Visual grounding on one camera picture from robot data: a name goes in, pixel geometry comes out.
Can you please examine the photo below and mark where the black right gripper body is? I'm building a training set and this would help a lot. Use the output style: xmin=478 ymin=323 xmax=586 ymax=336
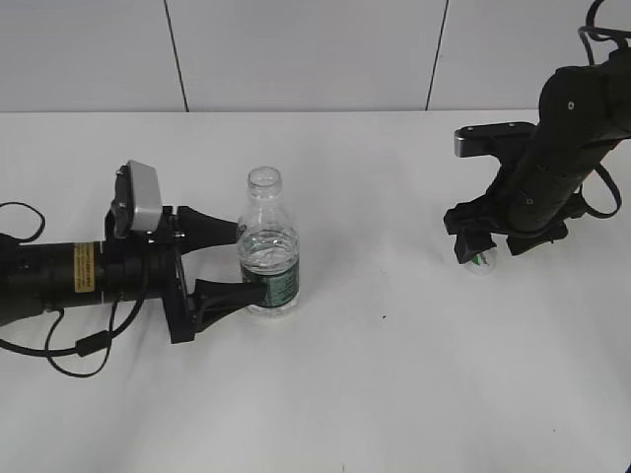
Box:
xmin=444 ymin=169 xmax=587 ymax=239

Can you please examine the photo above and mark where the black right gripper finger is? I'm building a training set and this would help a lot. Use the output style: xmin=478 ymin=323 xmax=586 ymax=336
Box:
xmin=455 ymin=230 xmax=496 ymax=264
xmin=507 ymin=222 xmax=567 ymax=255

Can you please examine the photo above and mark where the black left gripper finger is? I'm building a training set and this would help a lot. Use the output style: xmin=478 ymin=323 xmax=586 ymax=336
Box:
xmin=188 ymin=279 xmax=266 ymax=333
xmin=175 ymin=206 xmax=238 ymax=254

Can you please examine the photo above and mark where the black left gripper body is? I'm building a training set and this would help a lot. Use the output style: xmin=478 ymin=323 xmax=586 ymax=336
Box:
xmin=103 ymin=204 xmax=198 ymax=345

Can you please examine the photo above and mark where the white green bottle cap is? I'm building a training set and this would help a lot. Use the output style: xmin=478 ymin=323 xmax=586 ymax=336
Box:
xmin=463 ymin=248 xmax=497 ymax=276

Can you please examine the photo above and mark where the clear Cestbon water bottle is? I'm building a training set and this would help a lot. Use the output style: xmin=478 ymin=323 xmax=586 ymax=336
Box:
xmin=237 ymin=166 xmax=300 ymax=318

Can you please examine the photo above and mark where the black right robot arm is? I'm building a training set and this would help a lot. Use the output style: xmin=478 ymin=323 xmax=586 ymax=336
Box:
xmin=444 ymin=48 xmax=630 ymax=264

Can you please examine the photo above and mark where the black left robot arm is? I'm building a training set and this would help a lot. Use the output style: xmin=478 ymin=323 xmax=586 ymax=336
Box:
xmin=1 ymin=206 xmax=266 ymax=344

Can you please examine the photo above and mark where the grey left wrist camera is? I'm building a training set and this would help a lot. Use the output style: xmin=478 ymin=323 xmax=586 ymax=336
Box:
xmin=105 ymin=160 xmax=163 ymax=240

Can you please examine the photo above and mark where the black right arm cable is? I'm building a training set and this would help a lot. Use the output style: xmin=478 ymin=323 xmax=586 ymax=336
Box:
xmin=571 ymin=0 xmax=631 ymax=218

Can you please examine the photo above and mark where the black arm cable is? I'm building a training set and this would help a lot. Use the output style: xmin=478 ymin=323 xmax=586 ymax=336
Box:
xmin=571 ymin=0 xmax=631 ymax=218
xmin=0 ymin=200 xmax=149 ymax=378

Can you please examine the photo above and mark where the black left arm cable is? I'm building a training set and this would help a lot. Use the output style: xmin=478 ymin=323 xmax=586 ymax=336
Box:
xmin=0 ymin=200 xmax=149 ymax=378

